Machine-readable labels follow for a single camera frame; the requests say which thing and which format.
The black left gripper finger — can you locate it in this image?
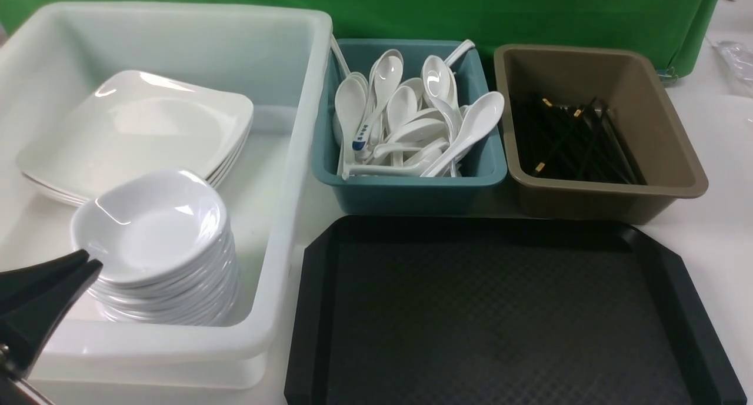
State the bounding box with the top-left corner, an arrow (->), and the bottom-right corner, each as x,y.
1,250 -> 90,314
1,258 -> 103,376

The white square rice plate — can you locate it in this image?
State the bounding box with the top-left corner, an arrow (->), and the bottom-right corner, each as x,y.
16,70 -> 255,201

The white soup spoon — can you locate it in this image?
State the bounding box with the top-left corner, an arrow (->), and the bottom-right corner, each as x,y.
352,49 -> 404,154

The stack of white bowls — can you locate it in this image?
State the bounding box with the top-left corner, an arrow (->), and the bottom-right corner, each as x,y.
69,169 -> 241,326

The stack of white square plates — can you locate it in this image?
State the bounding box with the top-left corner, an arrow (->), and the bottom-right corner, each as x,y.
16,116 -> 249,206

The large white plastic bin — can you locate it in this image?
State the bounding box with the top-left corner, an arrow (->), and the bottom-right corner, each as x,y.
2,2 -> 332,390

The black serving tray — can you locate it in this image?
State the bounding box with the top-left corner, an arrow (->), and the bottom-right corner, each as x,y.
284,215 -> 751,404

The white spoon left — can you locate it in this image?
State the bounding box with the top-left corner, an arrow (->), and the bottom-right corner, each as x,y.
334,72 -> 367,180

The white spoon upright centre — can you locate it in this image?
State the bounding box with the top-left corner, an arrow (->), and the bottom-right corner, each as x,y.
421,55 -> 462,142

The teal plastic spoon bin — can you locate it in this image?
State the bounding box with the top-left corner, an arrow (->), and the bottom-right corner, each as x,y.
310,38 -> 508,215

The white spoon leaning right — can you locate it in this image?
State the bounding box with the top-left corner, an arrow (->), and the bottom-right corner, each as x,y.
421,91 -> 505,177

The pile of black chopsticks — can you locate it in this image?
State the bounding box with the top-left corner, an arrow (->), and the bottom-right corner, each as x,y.
511,93 -> 647,185

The brown plastic chopstick bin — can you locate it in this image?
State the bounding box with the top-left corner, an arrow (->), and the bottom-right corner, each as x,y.
493,45 -> 708,224

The green cloth backdrop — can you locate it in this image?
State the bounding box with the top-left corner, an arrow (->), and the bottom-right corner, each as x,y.
2,0 -> 719,76

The clear plastic bag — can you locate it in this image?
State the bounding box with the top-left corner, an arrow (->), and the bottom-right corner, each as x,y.
714,41 -> 752,89

